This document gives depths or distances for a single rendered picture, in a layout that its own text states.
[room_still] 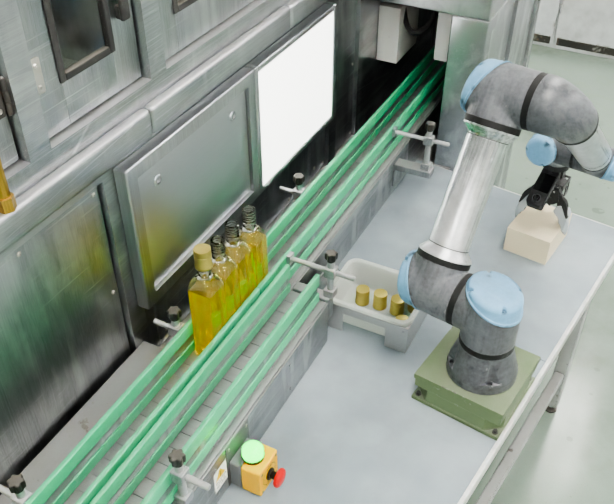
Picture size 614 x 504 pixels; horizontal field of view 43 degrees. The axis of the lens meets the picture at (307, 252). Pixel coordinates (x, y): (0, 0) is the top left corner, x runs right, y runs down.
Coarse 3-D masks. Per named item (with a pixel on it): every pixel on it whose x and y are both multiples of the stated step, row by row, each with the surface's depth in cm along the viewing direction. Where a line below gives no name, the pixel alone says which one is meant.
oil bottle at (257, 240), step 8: (240, 232) 164; (248, 232) 164; (256, 232) 164; (264, 232) 166; (248, 240) 163; (256, 240) 164; (264, 240) 167; (256, 248) 164; (264, 248) 168; (256, 256) 165; (264, 256) 169; (256, 264) 167; (264, 264) 170; (256, 272) 168; (264, 272) 172; (256, 280) 169
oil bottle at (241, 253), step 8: (240, 240) 162; (232, 248) 160; (240, 248) 160; (248, 248) 162; (232, 256) 159; (240, 256) 160; (248, 256) 163; (240, 264) 161; (248, 264) 164; (240, 272) 162; (248, 272) 165; (240, 280) 163; (248, 280) 166; (240, 288) 164; (248, 288) 168; (240, 296) 166; (248, 296) 169; (240, 304) 167
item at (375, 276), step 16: (352, 272) 197; (368, 272) 196; (384, 272) 194; (352, 288) 198; (384, 288) 196; (336, 304) 184; (352, 304) 183; (368, 304) 194; (384, 320) 180; (400, 320) 179
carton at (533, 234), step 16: (528, 208) 216; (544, 208) 216; (512, 224) 210; (528, 224) 210; (544, 224) 210; (512, 240) 211; (528, 240) 208; (544, 240) 205; (560, 240) 214; (528, 256) 210; (544, 256) 207
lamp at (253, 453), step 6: (246, 444) 151; (252, 444) 150; (258, 444) 151; (246, 450) 150; (252, 450) 149; (258, 450) 150; (246, 456) 149; (252, 456) 149; (258, 456) 149; (264, 456) 152; (246, 462) 150; (252, 462) 150; (258, 462) 150
